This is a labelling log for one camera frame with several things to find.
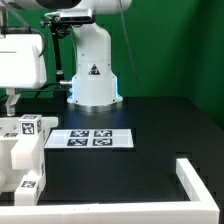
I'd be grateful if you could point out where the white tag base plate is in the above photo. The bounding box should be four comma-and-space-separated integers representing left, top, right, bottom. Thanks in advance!
45, 129, 134, 149

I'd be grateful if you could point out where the white chair back frame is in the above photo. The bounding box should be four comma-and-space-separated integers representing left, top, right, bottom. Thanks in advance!
0, 117, 58, 170

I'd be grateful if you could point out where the white tagged cube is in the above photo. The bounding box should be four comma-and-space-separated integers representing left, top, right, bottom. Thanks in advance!
19, 114, 42, 135

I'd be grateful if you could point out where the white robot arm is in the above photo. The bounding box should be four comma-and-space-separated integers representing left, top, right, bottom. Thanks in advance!
0, 0, 132, 116

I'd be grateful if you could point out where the white chair seat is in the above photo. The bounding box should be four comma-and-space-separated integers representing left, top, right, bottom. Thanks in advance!
0, 148, 46, 194

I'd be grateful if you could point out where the black cable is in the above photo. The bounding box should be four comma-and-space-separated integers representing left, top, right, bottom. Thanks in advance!
19, 82, 73, 102

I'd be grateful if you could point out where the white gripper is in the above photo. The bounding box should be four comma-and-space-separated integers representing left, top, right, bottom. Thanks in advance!
0, 34, 47, 116

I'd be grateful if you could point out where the white U-shaped fence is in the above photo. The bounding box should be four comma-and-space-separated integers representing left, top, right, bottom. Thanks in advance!
0, 158, 220, 224

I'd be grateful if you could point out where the black camera stand pole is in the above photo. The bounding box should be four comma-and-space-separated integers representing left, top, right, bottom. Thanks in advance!
39, 16, 72, 101

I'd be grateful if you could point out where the grey camera on stand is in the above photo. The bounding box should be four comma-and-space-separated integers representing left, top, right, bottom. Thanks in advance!
46, 9, 93, 24

